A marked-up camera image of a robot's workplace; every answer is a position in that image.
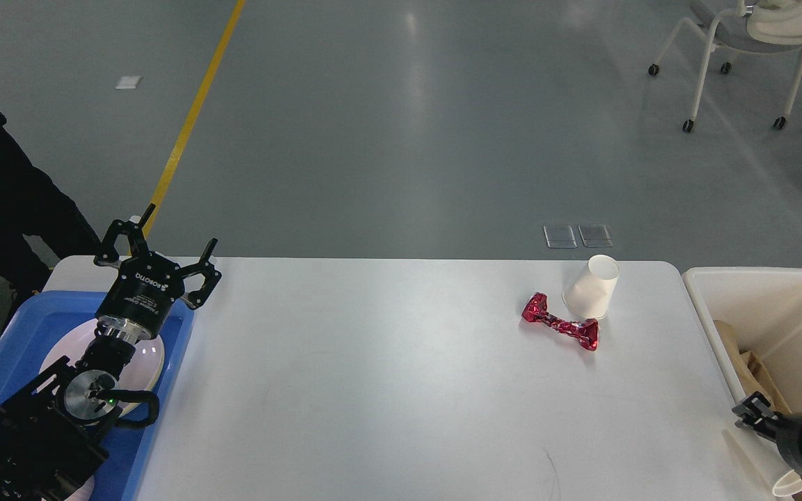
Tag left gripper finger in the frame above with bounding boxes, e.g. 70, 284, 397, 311
176, 238, 222, 310
93, 204, 158, 269

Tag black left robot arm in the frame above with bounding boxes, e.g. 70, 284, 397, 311
0, 204, 221, 500

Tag pink plate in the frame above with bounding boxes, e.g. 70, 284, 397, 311
38, 319, 165, 421

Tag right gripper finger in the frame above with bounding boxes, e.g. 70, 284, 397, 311
732, 391, 788, 426
735, 417, 782, 442

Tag white chair on wheels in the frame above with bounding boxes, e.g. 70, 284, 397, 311
648, 1, 802, 133

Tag white paper roll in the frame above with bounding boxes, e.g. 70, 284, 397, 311
771, 469, 802, 498

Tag blue plastic tray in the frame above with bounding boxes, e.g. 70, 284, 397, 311
0, 291, 194, 500

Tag white floor label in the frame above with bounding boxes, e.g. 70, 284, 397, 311
114, 75, 143, 90

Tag person in black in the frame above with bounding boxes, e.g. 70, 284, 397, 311
0, 112, 101, 315

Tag brown paper bag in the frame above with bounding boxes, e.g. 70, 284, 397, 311
714, 321, 792, 413

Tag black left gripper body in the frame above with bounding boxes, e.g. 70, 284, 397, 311
95, 253, 184, 333

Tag beige waste bin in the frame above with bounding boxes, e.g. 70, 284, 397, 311
682, 268, 802, 501

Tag floor socket plates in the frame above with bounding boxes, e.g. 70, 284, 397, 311
543, 224, 613, 248

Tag white paper cup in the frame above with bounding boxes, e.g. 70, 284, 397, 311
563, 255, 620, 319

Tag red foil wrapper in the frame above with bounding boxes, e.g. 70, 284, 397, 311
521, 292, 599, 351

